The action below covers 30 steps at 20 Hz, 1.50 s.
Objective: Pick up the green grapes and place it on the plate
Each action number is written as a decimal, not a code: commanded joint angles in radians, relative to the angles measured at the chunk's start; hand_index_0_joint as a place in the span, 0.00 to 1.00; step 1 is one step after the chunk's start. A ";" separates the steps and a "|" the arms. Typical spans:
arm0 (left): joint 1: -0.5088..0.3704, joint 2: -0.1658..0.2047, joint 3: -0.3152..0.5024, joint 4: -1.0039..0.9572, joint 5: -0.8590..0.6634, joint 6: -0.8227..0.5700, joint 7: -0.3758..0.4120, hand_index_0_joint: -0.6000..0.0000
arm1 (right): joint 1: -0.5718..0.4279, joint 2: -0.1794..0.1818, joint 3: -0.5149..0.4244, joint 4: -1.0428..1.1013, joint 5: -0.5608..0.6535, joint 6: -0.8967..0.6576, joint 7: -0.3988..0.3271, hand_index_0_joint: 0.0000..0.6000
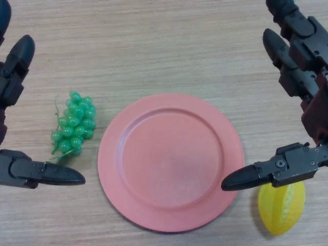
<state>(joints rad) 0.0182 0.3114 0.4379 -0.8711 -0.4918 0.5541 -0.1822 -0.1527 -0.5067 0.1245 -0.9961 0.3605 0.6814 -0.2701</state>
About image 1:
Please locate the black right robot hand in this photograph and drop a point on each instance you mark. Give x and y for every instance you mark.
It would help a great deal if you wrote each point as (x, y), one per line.
(302, 64)

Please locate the pink round plate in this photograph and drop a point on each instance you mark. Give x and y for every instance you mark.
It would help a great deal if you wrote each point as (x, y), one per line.
(169, 159)

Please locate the green grapes bunch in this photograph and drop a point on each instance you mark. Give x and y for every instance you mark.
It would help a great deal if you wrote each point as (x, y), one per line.
(74, 120)

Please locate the yellow starfruit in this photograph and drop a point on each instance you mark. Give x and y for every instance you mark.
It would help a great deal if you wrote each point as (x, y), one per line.
(279, 210)

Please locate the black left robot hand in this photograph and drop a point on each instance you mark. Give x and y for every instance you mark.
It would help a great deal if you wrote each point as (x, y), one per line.
(15, 77)

